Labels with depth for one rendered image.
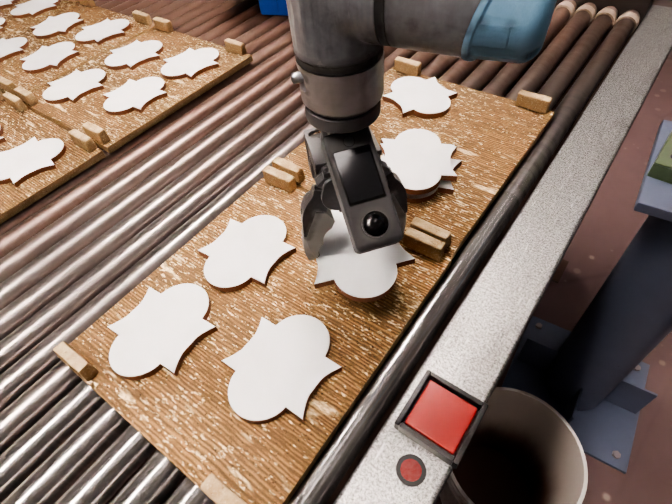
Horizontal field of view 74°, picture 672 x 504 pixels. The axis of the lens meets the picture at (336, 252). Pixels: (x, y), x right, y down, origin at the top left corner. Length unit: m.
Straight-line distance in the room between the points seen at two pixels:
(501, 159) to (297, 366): 0.49
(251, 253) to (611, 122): 0.70
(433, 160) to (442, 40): 0.42
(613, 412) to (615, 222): 0.85
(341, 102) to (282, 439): 0.35
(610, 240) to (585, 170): 1.26
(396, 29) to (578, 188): 0.55
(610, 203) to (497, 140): 1.46
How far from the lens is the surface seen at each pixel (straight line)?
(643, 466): 1.66
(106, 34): 1.43
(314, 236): 0.51
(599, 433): 1.63
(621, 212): 2.25
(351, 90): 0.39
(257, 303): 0.61
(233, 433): 0.54
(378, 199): 0.41
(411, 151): 0.75
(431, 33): 0.33
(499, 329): 0.61
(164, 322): 0.62
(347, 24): 0.35
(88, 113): 1.11
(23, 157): 1.04
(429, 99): 0.92
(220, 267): 0.65
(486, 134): 0.86
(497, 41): 0.33
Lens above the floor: 1.43
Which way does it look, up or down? 50 degrees down
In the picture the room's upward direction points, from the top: 7 degrees counter-clockwise
